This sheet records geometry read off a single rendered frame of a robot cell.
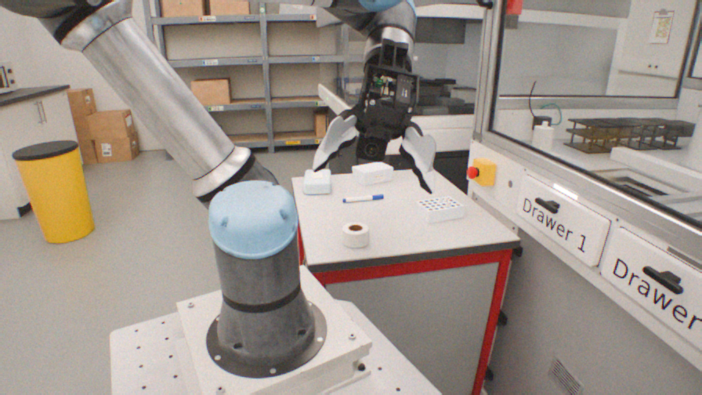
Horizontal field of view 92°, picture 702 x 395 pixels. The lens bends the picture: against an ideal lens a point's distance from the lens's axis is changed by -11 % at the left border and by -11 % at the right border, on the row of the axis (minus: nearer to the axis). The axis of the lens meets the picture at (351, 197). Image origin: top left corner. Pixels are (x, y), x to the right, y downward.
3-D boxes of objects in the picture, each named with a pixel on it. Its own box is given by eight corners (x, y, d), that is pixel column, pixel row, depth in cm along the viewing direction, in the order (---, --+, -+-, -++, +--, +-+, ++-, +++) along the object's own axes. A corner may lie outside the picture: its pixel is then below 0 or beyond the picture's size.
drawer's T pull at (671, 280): (677, 296, 55) (680, 289, 55) (640, 271, 62) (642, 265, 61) (692, 292, 56) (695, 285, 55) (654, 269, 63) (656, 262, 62)
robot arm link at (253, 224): (219, 313, 49) (202, 219, 43) (218, 259, 60) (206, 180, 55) (309, 296, 52) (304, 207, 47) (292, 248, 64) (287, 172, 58)
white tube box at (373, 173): (364, 186, 138) (364, 172, 136) (352, 179, 145) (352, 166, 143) (392, 180, 144) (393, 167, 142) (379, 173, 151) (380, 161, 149)
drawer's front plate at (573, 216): (591, 267, 78) (604, 222, 73) (515, 212, 104) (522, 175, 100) (597, 266, 78) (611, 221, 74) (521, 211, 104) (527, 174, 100)
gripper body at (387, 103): (359, 95, 45) (369, 33, 51) (349, 139, 53) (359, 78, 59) (421, 107, 46) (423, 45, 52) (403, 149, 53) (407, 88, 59)
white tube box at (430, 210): (428, 223, 110) (428, 211, 109) (414, 211, 118) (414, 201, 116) (463, 217, 114) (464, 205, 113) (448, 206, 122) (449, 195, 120)
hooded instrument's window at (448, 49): (376, 129, 157) (378, 12, 140) (320, 84, 318) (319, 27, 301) (597, 123, 179) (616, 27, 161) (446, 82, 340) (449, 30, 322)
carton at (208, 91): (193, 106, 417) (189, 81, 406) (198, 103, 446) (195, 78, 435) (229, 105, 425) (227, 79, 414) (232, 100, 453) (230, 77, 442)
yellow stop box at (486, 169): (479, 186, 116) (483, 164, 113) (468, 179, 122) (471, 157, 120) (493, 186, 117) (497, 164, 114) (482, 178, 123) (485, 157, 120)
